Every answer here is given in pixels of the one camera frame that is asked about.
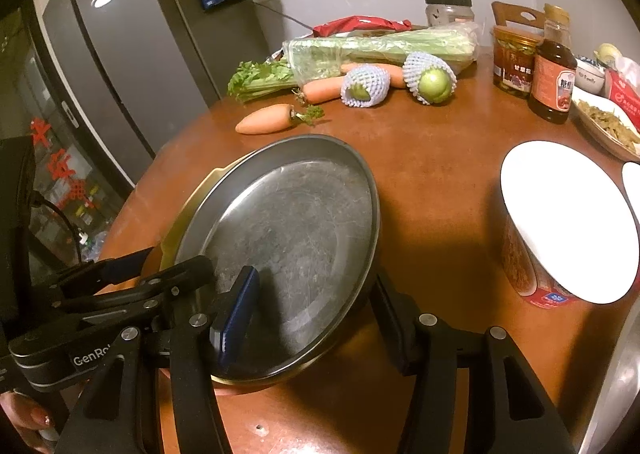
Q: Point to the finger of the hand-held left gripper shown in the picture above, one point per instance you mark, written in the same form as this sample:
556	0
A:
195	270
125	262

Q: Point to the celery in plastic bag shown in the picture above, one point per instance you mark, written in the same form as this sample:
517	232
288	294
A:
375	51

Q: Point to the red snack packet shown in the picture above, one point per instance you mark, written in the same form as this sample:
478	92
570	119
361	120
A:
360	25

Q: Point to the white dish of green vegetables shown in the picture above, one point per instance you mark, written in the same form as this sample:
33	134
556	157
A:
610	121

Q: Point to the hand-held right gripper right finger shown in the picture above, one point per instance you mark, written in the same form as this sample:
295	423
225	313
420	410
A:
400	339

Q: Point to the wooden chair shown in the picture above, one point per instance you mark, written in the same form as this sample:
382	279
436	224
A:
505	14

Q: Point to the red tissue pack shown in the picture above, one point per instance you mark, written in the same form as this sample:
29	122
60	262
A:
627	94

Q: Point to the dark sauce bottle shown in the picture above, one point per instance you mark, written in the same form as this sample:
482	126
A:
552	84

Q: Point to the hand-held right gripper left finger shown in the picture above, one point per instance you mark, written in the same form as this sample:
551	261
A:
240	319

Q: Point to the green fruit in foam net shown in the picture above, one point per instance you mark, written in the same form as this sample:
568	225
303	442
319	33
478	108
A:
367	84
432	81

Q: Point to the grey refrigerator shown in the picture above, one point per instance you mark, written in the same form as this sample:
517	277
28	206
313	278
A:
150	59

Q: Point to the white ceramic bowl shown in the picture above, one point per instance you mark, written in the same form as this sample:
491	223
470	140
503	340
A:
592	76

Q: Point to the pickle jar with yellow lid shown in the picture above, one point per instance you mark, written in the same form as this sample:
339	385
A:
515	64

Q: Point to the person's left hand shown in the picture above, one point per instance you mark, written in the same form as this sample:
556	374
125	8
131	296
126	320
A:
20	414

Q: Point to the pale yellow round fruit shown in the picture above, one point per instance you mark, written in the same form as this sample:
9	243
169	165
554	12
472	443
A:
609	54

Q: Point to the carrot with green top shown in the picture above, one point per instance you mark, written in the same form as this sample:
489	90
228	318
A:
265	120

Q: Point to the round metal pan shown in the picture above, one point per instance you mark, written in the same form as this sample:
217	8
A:
290	234

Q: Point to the plastic jar with black lid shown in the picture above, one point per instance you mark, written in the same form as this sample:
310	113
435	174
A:
448	11

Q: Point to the dark glass door cabinet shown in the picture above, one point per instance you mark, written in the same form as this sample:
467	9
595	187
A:
50	124

